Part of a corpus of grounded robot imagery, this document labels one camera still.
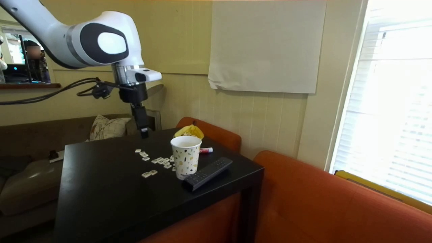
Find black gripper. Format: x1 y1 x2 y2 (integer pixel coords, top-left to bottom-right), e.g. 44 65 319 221
117 81 155 137

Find patterned beige pillow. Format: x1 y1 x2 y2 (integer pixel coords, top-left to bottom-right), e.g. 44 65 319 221
86 113 132 143

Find yellow bowl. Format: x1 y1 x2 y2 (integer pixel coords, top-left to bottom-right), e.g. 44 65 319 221
172 124 205 141

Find black side table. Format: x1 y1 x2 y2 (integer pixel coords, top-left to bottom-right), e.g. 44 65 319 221
52 127 265 243

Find small white device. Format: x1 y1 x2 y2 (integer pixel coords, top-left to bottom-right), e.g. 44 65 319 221
45 148 64 164

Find brown sofa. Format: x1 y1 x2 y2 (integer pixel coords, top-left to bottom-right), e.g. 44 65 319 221
0 112 159 240

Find brown wooden ledge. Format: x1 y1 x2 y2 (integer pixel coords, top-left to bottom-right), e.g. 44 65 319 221
0 81 61 90

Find person in dark clothes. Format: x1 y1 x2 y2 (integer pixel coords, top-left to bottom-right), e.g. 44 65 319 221
21 39 51 85

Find beige seat cushion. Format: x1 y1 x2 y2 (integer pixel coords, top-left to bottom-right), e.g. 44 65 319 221
0 156 61 217

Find white paper sheet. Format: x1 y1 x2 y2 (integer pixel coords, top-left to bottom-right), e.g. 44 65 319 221
206 0 327 96

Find orange sofa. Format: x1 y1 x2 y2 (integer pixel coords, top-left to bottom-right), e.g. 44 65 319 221
140 114 432 243

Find white window blinds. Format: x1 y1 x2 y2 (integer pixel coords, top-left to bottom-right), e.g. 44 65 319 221
329 0 432 206

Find yellow wooden window sill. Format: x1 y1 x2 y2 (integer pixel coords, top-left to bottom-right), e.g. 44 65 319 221
334 168 432 214

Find wrist mounted camera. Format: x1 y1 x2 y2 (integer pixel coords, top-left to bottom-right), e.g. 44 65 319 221
126 66 163 86

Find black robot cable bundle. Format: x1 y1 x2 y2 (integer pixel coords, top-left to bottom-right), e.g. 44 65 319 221
0 77 120 106

